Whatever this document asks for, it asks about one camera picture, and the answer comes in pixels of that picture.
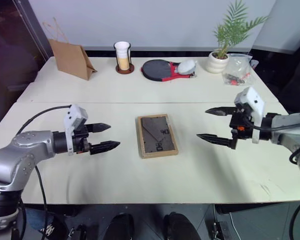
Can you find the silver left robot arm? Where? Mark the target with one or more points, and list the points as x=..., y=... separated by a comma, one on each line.
x=20, y=150

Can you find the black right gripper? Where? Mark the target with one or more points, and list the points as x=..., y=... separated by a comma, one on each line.
x=241, y=125

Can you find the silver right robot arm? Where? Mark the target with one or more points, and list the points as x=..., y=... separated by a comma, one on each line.
x=287, y=130

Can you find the wooden picture frame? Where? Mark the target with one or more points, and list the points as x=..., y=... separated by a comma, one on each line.
x=157, y=136

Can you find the green plant in white pot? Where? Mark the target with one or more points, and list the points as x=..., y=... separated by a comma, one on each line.
x=223, y=50

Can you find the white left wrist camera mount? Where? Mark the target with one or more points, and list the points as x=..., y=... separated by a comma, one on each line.
x=74, y=117

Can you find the red table tennis paddle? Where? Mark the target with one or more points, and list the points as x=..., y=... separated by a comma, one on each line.
x=176, y=72

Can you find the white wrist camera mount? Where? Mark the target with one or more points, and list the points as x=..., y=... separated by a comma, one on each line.
x=252, y=105
x=74, y=117

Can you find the clear plastic bag with parts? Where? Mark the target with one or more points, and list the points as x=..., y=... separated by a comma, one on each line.
x=238, y=71

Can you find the dark rounded robot foot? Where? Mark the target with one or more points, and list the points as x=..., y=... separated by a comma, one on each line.
x=177, y=225

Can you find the brown paper bag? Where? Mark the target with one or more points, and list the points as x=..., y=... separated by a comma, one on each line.
x=72, y=58

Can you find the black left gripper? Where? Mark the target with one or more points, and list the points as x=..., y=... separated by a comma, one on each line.
x=80, y=142

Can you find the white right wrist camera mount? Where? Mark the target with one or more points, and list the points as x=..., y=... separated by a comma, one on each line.
x=252, y=105

